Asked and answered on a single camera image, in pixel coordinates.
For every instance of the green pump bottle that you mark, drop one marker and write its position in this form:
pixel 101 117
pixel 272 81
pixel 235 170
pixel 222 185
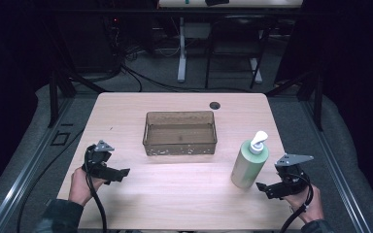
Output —
pixel 249 165

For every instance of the person's right hand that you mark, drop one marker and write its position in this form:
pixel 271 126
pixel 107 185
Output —
pixel 307 207

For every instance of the black chair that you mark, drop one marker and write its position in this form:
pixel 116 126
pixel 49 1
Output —
pixel 239 42

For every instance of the black metal stand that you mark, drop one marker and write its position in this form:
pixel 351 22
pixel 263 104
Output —
pixel 61 81
pixel 311 90

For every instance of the brown transparent plastic box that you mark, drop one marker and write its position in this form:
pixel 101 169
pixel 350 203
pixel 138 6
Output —
pixel 179 134

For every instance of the white desk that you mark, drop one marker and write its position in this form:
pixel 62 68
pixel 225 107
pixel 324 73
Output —
pixel 233 3

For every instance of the dark computer tower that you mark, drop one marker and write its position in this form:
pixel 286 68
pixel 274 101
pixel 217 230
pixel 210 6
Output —
pixel 90 42

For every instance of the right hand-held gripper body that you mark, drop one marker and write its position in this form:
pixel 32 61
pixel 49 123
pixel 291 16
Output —
pixel 292 179

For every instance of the person's left hand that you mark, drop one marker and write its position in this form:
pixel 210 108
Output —
pixel 80 187

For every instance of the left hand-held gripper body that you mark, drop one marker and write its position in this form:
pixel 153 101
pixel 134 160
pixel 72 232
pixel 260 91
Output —
pixel 97 159

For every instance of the aluminium rail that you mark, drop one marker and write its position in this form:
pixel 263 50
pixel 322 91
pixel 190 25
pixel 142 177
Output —
pixel 22 171
pixel 336 168

